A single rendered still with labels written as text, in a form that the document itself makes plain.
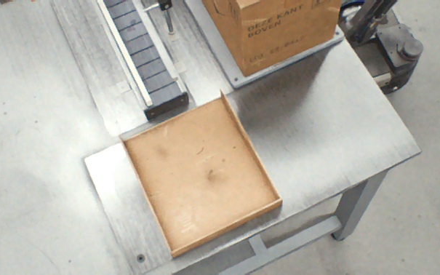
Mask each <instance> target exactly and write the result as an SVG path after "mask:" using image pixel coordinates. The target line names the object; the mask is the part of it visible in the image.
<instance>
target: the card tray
mask: <svg viewBox="0 0 440 275"><path fill-rule="evenodd" d="M118 137H119V139H120V141H121V144H122V147H123V149H124V152H125V154H126V155H127V157H128V160H129V162H130V164H131V166H132V168H133V172H134V174H135V176H136V178H137V181H139V184H140V187H141V188H142V190H143V194H144V196H145V198H146V201H147V203H148V206H149V208H151V211H152V213H153V216H154V218H155V220H156V223H157V225H158V227H159V230H160V232H161V234H162V235H163V237H164V240H165V242H166V245H167V247H168V249H169V253H170V255H171V256H172V257H173V258H175V257H177V256H178V255H181V254H183V253H184V252H186V251H188V250H190V249H192V248H194V247H198V246H199V245H201V244H203V243H205V242H208V240H210V239H213V238H215V237H216V236H219V235H221V234H224V233H226V232H228V231H230V230H232V228H235V227H237V226H240V225H241V224H243V223H246V222H248V221H250V220H252V219H254V218H258V216H260V215H262V214H264V213H266V212H269V211H271V210H273V209H275V208H277V207H279V206H281V205H282V204H283V198H282V196H281V194H279V191H278V189H277V188H276V186H275V184H274V182H273V180H272V178H271V176H270V175H269V173H268V172H267V170H266V168H265V166H264V164H263V162H262V160H261V159H260V156H259V154H258V152H257V151H256V150H255V148H254V146H253V144H252V142H251V140H250V139H249V137H248V135H247V132H246V131H245V129H244V128H243V127H242V125H241V122H240V121H239V118H238V116H237V115H236V113H235V111H234V109H233V108H232V107H231V104H230V103H229V102H228V98H227V97H226V95H225V93H224V91H223V89H222V88H220V96H219V97H216V98H214V100H211V101H209V102H207V103H204V104H202V105H200V106H196V107H195V108H192V109H191V110H188V111H187V112H185V113H182V114H180V115H178V116H176V117H173V118H171V119H168V120H166V121H164V123H160V124H158V125H156V126H155V127H152V128H149V129H147V130H144V131H142V132H140V133H137V134H135V135H134V136H132V137H130V138H128V139H125V140H122V139H121V137H120V135H118Z"/></svg>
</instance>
